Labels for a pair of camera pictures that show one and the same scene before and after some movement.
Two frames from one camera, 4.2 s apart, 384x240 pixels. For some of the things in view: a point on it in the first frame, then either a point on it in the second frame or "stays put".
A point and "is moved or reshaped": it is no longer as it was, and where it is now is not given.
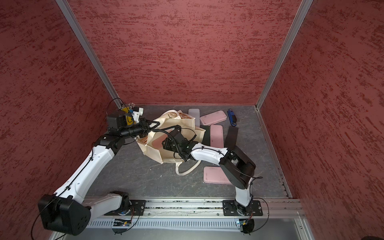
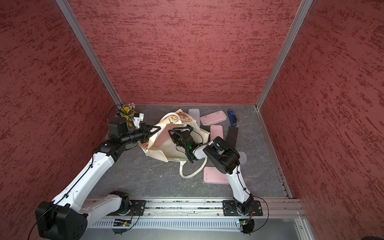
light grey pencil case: [195, 113] stays put
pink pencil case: [212, 118] stays put
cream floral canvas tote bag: [152, 143] is moved or reshaped
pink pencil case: [216, 136] stays put
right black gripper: [167, 144] -> [176, 135]
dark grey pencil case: [231, 137] stays put
